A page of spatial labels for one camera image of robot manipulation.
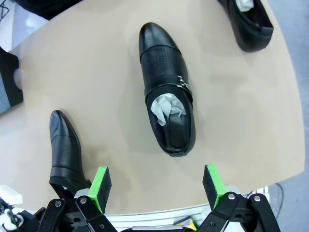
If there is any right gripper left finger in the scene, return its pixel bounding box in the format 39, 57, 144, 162
36, 166, 116, 232

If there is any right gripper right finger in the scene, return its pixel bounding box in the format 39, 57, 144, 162
197, 164, 282, 232

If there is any black leather dress shoe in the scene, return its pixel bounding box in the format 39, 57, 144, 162
49, 110, 94, 201
139, 22, 196, 158
217, 0, 275, 53

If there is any white stuffing paper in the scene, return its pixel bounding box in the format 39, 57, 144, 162
235, 0, 255, 12
151, 93, 184, 126

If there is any black shoe stand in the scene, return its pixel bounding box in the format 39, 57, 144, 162
0, 47, 24, 116

